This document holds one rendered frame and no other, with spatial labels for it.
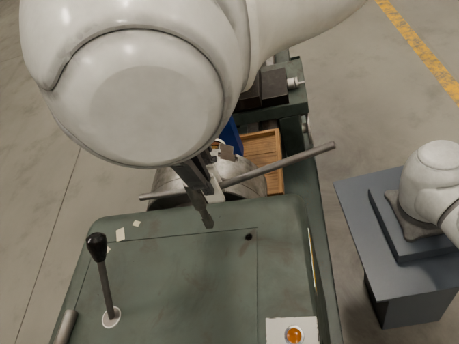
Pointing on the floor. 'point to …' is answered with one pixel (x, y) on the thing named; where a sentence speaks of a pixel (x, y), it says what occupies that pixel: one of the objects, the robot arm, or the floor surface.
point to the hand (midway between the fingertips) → (211, 184)
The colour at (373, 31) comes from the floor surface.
